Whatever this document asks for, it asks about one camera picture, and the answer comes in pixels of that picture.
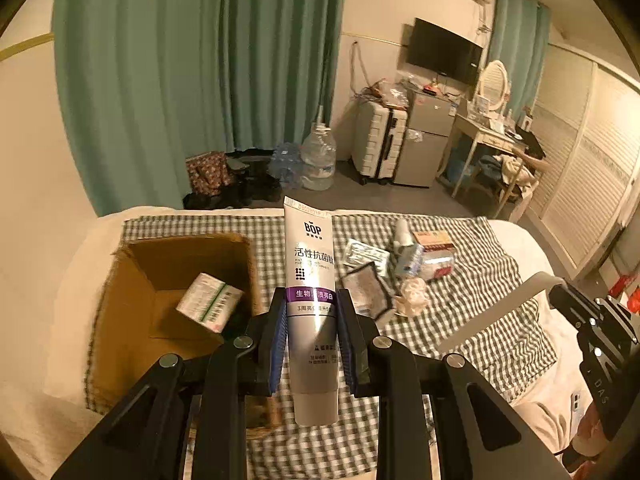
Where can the white louvred wardrobe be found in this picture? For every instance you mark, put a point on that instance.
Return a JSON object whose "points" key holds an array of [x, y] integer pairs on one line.
{"points": [[575, 160]]}

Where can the clothes on chair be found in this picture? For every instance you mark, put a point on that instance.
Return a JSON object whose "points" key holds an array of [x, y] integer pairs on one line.
{"points": [[510, 170]]}

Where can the oval white mirror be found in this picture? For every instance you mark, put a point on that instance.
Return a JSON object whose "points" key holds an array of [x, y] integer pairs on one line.
{"points": [[492, 82]]}

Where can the clear bag with red label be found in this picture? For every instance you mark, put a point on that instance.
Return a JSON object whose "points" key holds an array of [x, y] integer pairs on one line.
{"points": [[439, 266]]}

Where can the white cylindrical device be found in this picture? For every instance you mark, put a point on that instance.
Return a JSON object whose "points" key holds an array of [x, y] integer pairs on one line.
{"points": [[402, 235]]}

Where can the small grey fridge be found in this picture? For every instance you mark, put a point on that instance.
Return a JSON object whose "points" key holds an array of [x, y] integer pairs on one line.
{"points": [[425, 145]]}

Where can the person's right hand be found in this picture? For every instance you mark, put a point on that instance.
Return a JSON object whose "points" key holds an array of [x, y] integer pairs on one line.
{"points": [[592, 432]]}

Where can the black wall television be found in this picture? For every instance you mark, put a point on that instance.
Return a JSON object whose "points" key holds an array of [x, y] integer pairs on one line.
{"points": [[442, 50]]}

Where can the white smartphone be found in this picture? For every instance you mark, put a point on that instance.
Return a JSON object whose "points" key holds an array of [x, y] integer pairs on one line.
{"points": [[577, 401]]}

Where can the patterned bag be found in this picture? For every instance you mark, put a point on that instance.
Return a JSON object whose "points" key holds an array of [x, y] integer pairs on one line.
{"points": [[207, 175]]}

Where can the wide teal curtain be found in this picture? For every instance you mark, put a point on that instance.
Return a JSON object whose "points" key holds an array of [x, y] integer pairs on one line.
{"points": [[175, 85]]}

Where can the black white printed packet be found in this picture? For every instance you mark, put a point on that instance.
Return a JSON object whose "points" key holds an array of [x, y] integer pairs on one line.
{"points": [[367, 290]]}

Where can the brown beige medicine box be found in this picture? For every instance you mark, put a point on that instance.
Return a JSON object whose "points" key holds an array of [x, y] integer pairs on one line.
{"points": [[435, 240]]}

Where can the dark clothes pile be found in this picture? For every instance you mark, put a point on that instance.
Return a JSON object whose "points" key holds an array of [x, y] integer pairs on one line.
{"points": [[250, 185]]}

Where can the white dressing table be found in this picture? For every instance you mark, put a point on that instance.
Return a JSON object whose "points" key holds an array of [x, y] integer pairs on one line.
{"points": [[480, 132]]}

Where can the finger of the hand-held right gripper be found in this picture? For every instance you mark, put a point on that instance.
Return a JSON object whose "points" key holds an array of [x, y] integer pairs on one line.
{"points": [[500, 312]]}

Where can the pack of water bottles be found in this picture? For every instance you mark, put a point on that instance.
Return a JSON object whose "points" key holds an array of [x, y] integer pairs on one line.
{"points": [[287, 165]]}

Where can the silver foil packet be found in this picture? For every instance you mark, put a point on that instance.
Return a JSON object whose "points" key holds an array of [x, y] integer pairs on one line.
{"points": [[367, 255]]}

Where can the clear water jug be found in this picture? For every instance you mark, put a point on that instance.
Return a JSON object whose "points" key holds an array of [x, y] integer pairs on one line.
{"points": [[319, 160]]}

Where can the wooden chair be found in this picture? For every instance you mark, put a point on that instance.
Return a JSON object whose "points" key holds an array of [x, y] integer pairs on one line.
{"points": [[525, 180]]}

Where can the white toothpaste tube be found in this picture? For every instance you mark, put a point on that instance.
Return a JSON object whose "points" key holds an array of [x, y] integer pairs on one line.
{"points": [[310, 260]]}

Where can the red item by wardrobe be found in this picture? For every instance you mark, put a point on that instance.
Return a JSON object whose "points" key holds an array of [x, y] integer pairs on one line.
{"points": [[627, 295]]}

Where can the green white carton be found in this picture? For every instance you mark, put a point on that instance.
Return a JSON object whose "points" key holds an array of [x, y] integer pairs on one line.
{"points": [[210, 305]]}

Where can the brown cardboard box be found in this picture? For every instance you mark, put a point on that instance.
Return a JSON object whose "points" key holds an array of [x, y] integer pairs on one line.
{"points": [[130, 310]]}

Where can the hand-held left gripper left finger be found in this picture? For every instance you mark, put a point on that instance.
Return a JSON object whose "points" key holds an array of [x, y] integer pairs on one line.
{"points": [[277, 350]]}

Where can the clear plastic bags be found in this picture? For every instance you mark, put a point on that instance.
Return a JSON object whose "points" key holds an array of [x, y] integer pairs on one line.
{"points": [[392, 91]]}

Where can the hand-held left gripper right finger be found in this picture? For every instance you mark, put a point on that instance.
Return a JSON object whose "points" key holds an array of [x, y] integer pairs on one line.
{"points": [[347, 350]]}

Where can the white suitcase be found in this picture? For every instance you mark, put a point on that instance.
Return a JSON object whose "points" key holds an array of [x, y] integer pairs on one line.
{"points": [[377, 142]]}

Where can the narrow teal curtain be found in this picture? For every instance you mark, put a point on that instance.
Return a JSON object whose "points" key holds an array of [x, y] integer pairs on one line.
{"points": [[517, 45]]}

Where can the crumpled white tissue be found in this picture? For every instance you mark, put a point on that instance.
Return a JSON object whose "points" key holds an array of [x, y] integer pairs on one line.
{"points": [[411, 297]]}

